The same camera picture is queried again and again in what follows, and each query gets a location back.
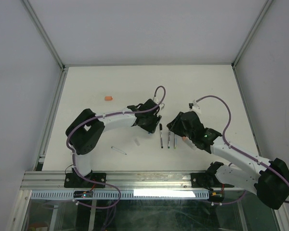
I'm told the white black end pen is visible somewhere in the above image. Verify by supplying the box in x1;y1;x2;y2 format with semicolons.
159;130;164;149

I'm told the white green end pen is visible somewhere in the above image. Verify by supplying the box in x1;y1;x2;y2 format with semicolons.
167;130;171;149

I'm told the silver green tip pen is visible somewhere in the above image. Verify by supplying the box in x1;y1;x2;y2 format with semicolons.
173;135;177;149

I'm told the white blue end pen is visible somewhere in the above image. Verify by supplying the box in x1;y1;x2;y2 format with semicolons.
111;146;127;155

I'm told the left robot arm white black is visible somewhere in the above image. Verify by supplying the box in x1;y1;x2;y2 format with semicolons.
66;99;164;187

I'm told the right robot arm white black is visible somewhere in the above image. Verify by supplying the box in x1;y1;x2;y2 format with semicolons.
167;111;289;210

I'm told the orange pen cap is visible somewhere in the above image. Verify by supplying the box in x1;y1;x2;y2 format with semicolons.
105;96;113;101

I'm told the orange tip marker clear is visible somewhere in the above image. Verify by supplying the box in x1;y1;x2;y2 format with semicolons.
182;137;197;150

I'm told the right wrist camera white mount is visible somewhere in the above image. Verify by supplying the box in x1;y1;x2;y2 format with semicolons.
188;100;202;115

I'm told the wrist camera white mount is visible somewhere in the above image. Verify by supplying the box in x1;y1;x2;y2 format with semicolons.
156;102;165;110
188;100;202;115

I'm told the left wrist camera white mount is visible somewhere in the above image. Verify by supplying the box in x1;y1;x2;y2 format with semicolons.
156;102;165;110

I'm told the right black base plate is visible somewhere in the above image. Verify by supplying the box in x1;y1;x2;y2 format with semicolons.
190;172;210;189

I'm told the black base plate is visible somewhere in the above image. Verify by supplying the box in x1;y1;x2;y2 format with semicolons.
64;171;106;188
190;172;210;189

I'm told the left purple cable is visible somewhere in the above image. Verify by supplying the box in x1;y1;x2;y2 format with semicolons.
66;86;166;174

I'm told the purple cable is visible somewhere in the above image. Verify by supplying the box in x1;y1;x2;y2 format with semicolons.
195;95;289;204
66;86;166;174

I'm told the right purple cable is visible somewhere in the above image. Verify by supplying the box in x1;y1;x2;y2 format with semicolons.
195;95;289;204

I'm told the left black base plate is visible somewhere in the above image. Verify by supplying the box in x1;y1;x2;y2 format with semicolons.
64;171;106;188

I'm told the aluminium mounting rail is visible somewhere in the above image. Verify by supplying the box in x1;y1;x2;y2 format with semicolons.
21;169;208;191

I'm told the white slotted cable duct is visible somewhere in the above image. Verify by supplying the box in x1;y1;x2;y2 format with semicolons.
31;189;210;201

